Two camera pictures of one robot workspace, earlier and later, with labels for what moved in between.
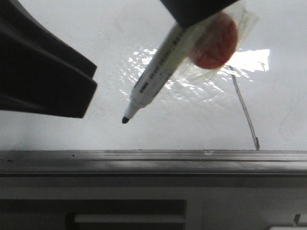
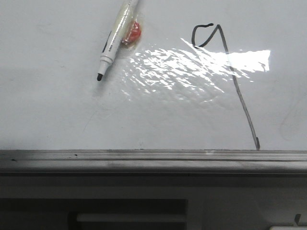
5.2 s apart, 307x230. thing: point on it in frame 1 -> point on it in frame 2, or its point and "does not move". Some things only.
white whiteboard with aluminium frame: (250, 119) does not move
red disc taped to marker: (215, 42) -> (133, 35)
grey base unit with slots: (152, 202) does not move
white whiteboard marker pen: (163, 65) -> (115, 36)
